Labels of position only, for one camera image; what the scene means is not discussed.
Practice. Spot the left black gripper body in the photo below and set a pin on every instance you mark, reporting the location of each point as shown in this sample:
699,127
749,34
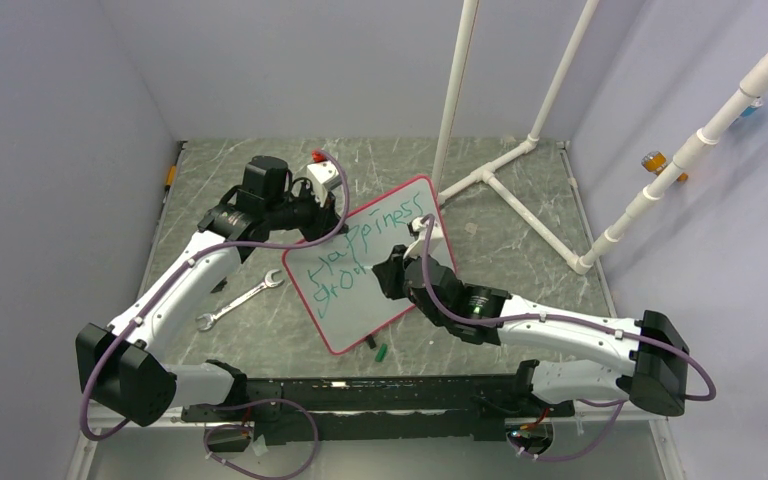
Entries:
307,215

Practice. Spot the blue wall knob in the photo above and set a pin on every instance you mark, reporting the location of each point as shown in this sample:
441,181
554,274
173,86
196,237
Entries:
755,105

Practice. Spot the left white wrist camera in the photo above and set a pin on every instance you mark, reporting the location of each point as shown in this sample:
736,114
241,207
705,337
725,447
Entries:
324,175

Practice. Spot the aluminium extrusion rail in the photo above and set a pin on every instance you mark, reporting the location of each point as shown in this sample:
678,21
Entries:
101,417

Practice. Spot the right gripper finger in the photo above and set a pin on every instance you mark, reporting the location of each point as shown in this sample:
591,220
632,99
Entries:
389,279
396,259

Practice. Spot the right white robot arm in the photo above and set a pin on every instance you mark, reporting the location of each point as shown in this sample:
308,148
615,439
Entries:
642,361

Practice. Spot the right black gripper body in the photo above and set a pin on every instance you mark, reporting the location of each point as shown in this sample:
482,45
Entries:
438,319

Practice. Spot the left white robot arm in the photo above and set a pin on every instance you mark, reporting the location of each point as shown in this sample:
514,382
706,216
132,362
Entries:
119,362

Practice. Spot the green marker cap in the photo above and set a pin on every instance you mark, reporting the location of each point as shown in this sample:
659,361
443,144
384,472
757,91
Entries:
381,353

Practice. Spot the silver open-end wrench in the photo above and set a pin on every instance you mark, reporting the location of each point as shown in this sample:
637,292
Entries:
207,321

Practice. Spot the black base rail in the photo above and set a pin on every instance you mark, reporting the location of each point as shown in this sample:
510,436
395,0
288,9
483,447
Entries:
480,407

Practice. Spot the orange wall knob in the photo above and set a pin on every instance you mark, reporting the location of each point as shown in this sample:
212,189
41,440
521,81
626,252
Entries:
655,162

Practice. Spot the white PVC pipe frame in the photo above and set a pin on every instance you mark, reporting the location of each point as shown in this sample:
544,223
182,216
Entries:
522,74

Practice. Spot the white diagonal pipe rail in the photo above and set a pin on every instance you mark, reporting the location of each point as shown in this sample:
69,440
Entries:
754,85

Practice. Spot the pink framed whiteboard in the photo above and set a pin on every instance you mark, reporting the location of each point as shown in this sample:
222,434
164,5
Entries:
335,280

